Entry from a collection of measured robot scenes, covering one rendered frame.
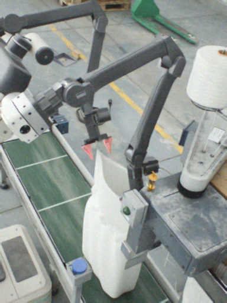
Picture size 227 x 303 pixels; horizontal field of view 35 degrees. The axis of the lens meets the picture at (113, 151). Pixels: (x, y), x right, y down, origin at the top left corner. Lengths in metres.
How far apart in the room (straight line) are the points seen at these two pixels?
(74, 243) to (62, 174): 0.59
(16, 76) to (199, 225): 0.75
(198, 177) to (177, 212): 0.12
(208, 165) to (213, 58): 0.33
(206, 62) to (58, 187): 1.55
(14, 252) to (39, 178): 0.54
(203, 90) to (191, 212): 0.39
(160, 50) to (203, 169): 0.43
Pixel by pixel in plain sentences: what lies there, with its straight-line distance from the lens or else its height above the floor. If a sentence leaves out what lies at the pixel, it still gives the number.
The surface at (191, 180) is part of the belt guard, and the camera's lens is 1.11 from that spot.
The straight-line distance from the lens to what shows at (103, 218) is 1.69.
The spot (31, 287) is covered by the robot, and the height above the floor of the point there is 0.26.
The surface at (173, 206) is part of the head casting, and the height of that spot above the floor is 1.34.
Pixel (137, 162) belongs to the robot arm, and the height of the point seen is 1.25.
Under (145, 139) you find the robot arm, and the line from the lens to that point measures 1.35.
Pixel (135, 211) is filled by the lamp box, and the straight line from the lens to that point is 1.10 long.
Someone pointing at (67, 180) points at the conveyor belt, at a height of 0.38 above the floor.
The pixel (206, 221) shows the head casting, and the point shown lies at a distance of 1.11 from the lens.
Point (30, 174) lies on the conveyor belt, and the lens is 2.55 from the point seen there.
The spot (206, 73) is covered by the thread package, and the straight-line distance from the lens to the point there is 1.18.
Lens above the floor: 2.13
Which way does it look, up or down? 39 degrees down
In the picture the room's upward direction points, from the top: 8 degrees clockwise
